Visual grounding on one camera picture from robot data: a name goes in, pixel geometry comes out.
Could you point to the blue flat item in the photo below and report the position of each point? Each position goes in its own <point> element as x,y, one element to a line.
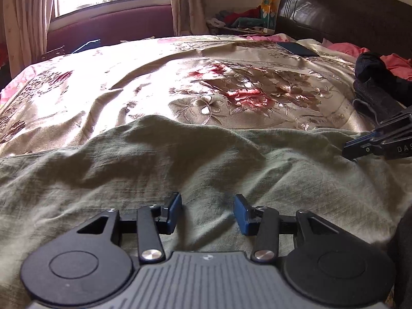
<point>87,45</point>

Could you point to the black phone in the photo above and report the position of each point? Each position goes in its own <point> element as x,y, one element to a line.
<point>297,49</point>

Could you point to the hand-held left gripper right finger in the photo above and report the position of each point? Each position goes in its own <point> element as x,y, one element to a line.
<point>241,215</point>

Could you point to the folded dark jeans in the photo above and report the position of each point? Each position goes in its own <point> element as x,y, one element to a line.
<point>376,98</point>

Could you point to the person's dark clothing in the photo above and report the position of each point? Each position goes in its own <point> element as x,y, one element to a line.
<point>402,257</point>

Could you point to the maroon window seat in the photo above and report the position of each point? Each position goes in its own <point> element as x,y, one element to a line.
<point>112,27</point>

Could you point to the beige curtain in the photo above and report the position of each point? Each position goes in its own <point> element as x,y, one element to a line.
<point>25,19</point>
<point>188,3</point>

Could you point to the crumpled black garment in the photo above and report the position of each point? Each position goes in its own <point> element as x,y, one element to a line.
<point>371,66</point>

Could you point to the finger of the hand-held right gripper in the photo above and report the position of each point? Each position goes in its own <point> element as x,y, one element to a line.
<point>362,148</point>
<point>396,124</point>

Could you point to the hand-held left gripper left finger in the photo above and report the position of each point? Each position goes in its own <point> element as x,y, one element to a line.
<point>175,214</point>

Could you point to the small white box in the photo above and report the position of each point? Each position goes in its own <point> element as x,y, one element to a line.
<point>267,31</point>

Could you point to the dark wooden headboard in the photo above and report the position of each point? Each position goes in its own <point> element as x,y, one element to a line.
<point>338,13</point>

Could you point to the pink cloth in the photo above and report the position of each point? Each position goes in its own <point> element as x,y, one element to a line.
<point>397,66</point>

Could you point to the floral satin bedspread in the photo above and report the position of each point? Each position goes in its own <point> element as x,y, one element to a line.
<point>225,96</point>

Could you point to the green pants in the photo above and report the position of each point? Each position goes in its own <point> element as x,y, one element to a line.
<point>193,167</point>

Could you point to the pile of colourful clothes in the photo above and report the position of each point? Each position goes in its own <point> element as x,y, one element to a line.
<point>238,21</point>

